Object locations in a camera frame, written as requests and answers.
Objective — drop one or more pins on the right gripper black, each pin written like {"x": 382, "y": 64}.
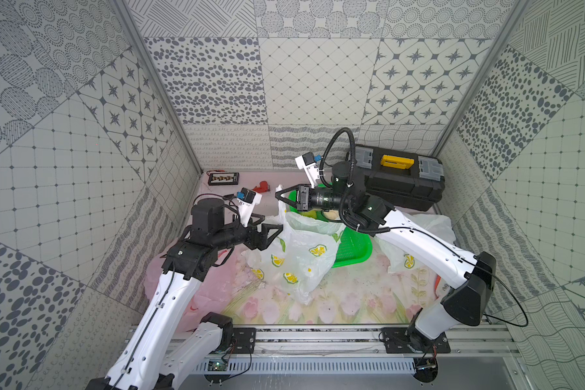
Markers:
{"x": 304, "y": 196}

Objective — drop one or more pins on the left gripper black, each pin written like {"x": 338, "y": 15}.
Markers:
{"x": 257, "y": 236}

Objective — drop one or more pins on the lemon print plastic bag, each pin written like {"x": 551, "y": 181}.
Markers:
{"x": 300, "y": 256}

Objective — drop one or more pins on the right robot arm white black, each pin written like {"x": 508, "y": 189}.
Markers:
{"x": 471, "y": 278}

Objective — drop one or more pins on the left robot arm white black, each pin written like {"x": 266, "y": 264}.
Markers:
{"x": 145, "y": 363}

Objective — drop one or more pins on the red pipe wrench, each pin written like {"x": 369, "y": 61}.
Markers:
{"x": 262, "y": 187}

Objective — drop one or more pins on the pink plastic bag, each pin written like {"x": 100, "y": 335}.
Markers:
{"x": 216, "y": 292}

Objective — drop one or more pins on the black screw bit case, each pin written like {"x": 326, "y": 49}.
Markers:
{"x": 223, "y": 178}

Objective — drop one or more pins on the green plastic basket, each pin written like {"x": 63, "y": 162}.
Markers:
{"x": 354, "y": 248}

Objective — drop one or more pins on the red white work glove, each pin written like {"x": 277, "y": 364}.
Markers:
{"x": 439, "y": 285}

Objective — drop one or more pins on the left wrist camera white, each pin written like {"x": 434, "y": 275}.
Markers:
{"x": 247, "y": 200}

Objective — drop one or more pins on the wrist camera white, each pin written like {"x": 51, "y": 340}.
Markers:
{"x": 308, "y": 162}
{"x": 247, "y": 200}

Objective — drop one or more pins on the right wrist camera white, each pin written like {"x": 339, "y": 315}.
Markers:
{"x": 308, "y": 162}

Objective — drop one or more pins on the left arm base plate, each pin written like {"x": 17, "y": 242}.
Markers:
{"x": 242, "y": 341}

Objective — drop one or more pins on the black toolbox yellow handle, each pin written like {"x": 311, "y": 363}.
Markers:
{"x": 404, "y": 179}

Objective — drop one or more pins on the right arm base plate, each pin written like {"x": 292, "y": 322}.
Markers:
{"x": 402, "y": 340}

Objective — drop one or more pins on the aluminium front rail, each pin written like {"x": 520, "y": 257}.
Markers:
{"x": 362, "y": 340}

